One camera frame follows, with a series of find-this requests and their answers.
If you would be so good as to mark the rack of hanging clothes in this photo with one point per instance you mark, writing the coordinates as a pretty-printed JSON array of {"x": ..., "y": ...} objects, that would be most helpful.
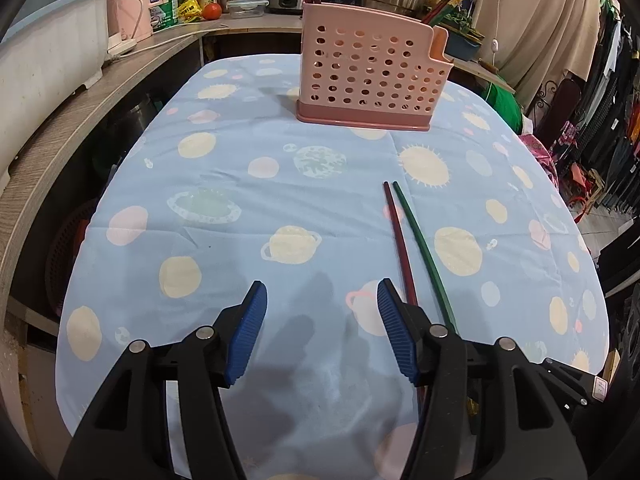
[{"x": 610, "y": 85}]

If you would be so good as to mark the green bag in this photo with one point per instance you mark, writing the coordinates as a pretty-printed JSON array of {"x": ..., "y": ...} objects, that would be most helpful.
[{"x": 505, "y": 105}]

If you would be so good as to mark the beige curtain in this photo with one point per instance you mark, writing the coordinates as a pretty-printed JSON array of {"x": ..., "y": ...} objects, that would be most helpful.
[{"x": 540, "y": 25}]

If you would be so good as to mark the pink kitchen appliance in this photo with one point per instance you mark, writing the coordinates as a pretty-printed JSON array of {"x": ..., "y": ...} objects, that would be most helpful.
[{"x": 140, "y": 0}]

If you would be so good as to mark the yellow packet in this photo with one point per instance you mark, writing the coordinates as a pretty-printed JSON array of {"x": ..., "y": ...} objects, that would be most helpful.
[{"x": 190, "y": 10}]

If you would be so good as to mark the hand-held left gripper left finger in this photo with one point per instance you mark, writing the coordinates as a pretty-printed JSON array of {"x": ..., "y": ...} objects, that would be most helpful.
[{"x": 245, "y": 335}]

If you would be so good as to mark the blue planet print tablecloth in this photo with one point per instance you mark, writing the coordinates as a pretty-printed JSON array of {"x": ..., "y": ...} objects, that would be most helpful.
[{"x": 300, "y": 185}]

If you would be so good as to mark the white plastic tub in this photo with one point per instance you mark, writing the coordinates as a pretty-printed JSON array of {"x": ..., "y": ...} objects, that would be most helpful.
[{"x": 40, "y": 60}]

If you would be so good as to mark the green packet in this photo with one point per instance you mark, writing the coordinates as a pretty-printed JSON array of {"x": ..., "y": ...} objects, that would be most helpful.
[{"x": 166, "y": 12}]

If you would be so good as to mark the pink floral cloth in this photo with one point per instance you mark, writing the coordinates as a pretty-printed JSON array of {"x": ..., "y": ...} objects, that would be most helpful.
[{"x": 540, "y": 157}]

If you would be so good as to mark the red tomato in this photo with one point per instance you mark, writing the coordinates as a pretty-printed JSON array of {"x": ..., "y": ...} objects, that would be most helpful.
[{"x": 212, "y": 11}]

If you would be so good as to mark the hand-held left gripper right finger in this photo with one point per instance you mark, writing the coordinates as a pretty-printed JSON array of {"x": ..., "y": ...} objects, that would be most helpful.
[{"x": 397, "y": 330}]

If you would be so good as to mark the green chopstick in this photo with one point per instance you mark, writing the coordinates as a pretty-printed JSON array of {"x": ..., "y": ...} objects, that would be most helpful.
[
  {"x": 457, "y": 1},
  {"x": 425, "y": 255}
]

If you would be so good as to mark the pink perforated utensil basket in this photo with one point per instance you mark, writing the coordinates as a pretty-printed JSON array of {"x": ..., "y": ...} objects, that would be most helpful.
[{"x": 360, "y": 85}]

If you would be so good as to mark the glass food container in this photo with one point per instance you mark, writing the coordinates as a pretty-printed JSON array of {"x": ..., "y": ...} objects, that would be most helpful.
[{"x": 247, "y": 8}]

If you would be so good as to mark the blue plastic basin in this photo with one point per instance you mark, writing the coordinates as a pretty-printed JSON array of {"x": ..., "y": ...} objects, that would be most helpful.
[{"x": 462, "y": 49}]

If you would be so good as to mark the green leafy vegetables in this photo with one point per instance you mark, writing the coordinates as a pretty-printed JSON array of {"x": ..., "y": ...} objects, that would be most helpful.
[{"x": 465, "y": 25}]

